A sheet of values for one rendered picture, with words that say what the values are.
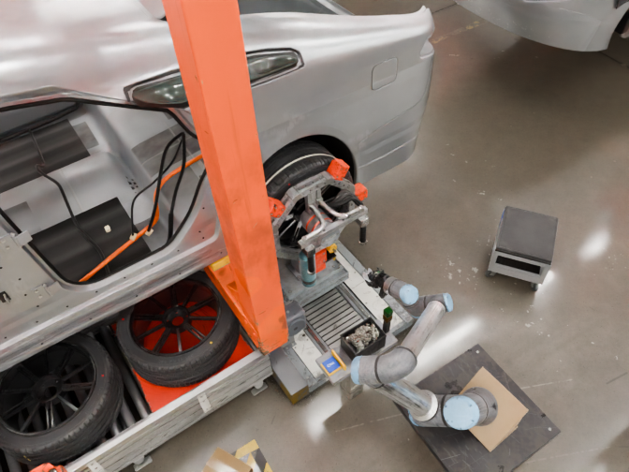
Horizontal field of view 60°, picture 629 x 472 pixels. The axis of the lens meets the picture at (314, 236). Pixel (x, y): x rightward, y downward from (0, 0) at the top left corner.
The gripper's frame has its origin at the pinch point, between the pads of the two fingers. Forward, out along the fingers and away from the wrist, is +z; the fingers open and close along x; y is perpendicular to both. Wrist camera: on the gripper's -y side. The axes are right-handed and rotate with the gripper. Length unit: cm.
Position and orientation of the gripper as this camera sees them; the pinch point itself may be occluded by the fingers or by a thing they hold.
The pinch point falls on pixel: (365, 275)
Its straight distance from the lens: 295.6
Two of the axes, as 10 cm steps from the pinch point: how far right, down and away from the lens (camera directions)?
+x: -7.7, 5.0, -3.8
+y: -3.1, -8.3, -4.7
